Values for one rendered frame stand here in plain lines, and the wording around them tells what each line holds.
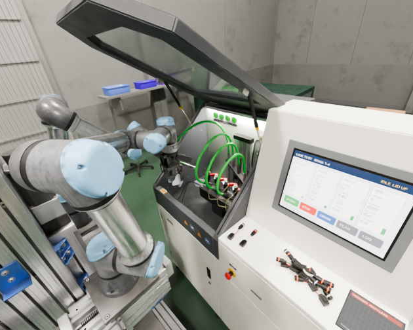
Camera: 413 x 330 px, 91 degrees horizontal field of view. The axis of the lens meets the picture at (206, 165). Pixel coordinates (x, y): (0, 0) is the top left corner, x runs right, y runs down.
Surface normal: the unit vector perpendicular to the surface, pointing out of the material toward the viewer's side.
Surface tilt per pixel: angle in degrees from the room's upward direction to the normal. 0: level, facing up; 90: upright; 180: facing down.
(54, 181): 86
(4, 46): 90
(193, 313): 0
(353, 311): 0
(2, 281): 90
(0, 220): 90
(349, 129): 76
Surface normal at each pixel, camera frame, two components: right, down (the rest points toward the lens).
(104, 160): 0.96, -0.06
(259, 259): -0.07, -0.86
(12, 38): 0.72, 0.31
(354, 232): -0.74, 0.17
